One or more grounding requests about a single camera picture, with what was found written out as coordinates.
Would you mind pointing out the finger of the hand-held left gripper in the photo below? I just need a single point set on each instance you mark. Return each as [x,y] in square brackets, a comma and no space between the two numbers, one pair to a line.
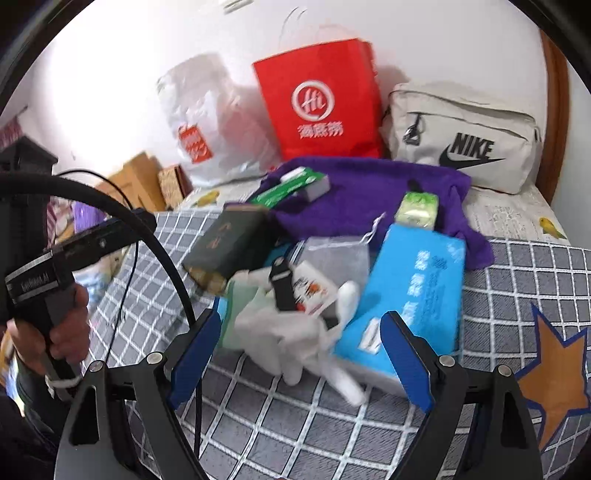
[106,233]

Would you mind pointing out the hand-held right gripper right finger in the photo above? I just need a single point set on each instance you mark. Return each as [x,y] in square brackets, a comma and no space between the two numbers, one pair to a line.
[406,360]

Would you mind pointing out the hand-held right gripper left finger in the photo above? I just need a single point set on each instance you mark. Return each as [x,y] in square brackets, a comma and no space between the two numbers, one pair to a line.
[194,355]

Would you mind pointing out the mint green cloth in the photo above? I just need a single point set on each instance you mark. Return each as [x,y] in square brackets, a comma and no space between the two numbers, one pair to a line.
[238,300]

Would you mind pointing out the white cotton gloves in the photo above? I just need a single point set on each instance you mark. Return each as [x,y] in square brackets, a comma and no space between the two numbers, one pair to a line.
[277,337]

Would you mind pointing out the white sachet with red print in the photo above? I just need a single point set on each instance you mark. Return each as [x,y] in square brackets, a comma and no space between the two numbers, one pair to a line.
[314,286]

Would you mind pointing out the green wet wipes pack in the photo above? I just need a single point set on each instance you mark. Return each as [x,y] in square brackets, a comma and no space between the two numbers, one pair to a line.
[415,210]

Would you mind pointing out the green packet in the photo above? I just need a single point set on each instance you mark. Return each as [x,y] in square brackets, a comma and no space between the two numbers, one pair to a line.
[272,194]

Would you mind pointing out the person's left forearm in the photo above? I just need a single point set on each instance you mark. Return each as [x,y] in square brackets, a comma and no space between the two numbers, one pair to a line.
[27,406]

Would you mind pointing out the person's left hand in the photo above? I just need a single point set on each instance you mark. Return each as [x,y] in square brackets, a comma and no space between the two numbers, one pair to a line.
[74,323]

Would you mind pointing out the light wooden furniture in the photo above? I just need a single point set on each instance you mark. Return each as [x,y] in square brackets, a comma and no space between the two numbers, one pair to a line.
[134,175]

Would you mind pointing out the blue tissue pack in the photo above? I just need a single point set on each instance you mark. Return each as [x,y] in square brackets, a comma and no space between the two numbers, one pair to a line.
[415,286]

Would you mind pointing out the patterned cardboard box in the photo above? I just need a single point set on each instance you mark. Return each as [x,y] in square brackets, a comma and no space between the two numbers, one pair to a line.
[173,184]

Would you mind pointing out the dark green tea tin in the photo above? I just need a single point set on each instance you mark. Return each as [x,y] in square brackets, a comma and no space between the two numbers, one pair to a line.
[226,244]

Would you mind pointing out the grey checked cloth with stars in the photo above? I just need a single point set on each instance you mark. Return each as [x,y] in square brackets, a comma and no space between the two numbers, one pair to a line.
[286,429]

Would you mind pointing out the white plastic shopping bag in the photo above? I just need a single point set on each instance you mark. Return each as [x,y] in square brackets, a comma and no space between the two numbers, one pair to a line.
[217,115]

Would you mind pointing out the purple towel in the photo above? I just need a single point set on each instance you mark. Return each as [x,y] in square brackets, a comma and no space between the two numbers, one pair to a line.
[360,194]

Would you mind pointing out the grey waist bag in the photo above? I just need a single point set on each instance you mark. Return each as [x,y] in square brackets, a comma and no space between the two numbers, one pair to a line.
[461,124]

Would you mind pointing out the red paper bag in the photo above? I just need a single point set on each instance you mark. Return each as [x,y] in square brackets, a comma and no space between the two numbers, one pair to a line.
[323,83]

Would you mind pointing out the brown wooden frame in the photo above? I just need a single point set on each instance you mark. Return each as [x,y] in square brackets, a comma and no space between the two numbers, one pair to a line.
[556,115]

